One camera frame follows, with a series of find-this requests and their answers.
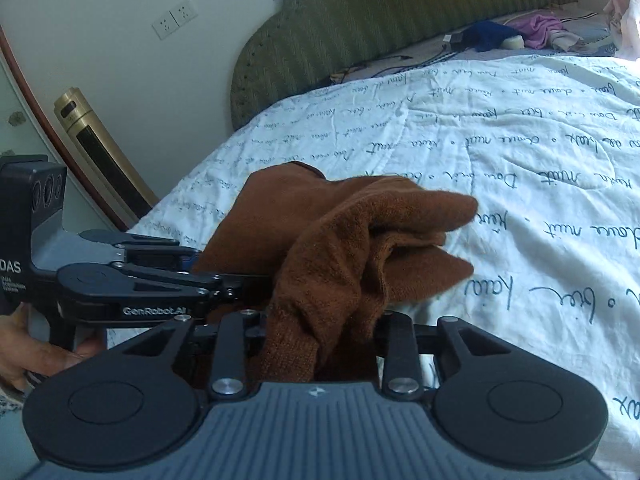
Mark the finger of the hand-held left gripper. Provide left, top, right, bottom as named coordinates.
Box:
left=130, top=271, right=275, bottom=319
left=124, top=240, right=204, bottom=275

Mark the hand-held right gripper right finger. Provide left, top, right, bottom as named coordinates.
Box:
left=375, top=310, right=523, bottom=402

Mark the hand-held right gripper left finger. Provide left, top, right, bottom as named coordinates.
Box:
left=107, top=310, right=268, bottom=402

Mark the brown knit sweater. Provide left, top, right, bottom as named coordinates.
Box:
left=192, top=161, right=480, bottom=392

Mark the pile of pale clothes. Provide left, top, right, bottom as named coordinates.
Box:
left=602, top=0, right=640, bottom=61

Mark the person's left hand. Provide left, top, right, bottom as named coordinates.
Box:
left=0, top=302, right=109, bottom=393

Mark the gold tower air conditioner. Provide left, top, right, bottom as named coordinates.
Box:
left=54, top=86, right=160, bottom=231

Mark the white script-printed quilt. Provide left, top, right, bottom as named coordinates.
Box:
left=125, top=55, right=640, bottom=461

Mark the dark blue cloth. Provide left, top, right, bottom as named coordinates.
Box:
left=462, top=21, right=521, bottom=53

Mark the green padded headboard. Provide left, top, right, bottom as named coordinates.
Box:
left=230, top=0, right=579, bottom=133

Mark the purple cloth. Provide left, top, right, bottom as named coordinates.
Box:
left=515, top=13, right=569, bottom=51

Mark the beige cloth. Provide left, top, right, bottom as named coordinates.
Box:
left=547, top=30, right=584, bottom=54

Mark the grey patterned bed sheet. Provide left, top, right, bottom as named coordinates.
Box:
left=325, top=7, right=619, bottom=86

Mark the black cable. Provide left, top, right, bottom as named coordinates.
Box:
left=327, top=42, right=467, bottom=84

